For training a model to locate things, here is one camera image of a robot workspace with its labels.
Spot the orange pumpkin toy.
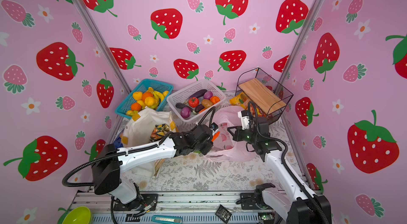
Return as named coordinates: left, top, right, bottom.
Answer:
left=209, top=96, right=220, bottom=105

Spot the small purple onion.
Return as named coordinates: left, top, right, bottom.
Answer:
left=203, top=91, right=213, bottom=100

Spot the teal plastic basket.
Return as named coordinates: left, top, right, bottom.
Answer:
left=115, top=79, right=174, bottom=119

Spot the yellow banana bunch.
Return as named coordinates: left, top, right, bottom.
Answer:
left=148, top=87, right=169, bottom=110

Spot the brown potato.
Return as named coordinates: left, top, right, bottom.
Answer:
left=201, top=99, right=214, bottom=108

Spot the black electronic module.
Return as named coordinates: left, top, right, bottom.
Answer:
left=215, top=205, right=232, bottom=224

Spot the black wire mesh shelf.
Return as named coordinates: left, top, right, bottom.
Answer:
left=235, top=68, right=293, bottom=124

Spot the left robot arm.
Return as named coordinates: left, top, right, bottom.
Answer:
left=62, top=123, right=218, bottom=204

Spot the green plastic bowl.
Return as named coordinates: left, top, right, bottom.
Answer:
left=62, top=206, right=92, bottom=224

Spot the red tomato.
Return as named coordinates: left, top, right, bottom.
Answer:
left=188, top=97, right=200, bottom=108

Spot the small tangerine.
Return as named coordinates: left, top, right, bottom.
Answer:
left=130, top=103, right=143, bottom=112

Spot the teal utility knife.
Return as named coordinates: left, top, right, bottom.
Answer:
left=151, top=215, right=183, bottom=224

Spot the black yellow snack bag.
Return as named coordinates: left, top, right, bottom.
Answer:
left=150, top=124, right=171, bottom=142

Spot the blue tape dispenser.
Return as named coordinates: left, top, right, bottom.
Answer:
left=113, top=137, right=124, bottom=149

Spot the orange fruit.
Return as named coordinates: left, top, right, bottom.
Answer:
left=142, top=91, right=154, bottom=101

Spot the orange carrot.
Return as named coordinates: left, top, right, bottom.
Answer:
left=212, top=131, right=220, bottom=142

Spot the dark cucumber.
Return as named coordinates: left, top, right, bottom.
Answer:
left=176, top=103, right=194, bottom=112

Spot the long purple eggplant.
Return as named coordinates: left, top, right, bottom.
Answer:
left=188, top=89, right=207, bottom=98

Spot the pink plastic grocery bag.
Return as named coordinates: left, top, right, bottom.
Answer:
left=205, top=106, right=257, bottom=162

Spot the yellow pear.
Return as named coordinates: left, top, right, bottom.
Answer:
left=144, top=96, right=157, bottom=107

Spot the white canvas tote bag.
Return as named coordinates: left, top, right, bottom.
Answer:
left=121, top=108, right=178, bottom=177

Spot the white plastic basket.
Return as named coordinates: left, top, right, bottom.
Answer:
left=167, top=80, right=226, bottom=123

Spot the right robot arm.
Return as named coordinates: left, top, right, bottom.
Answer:
left=228, top=110, right=332, bottom=224

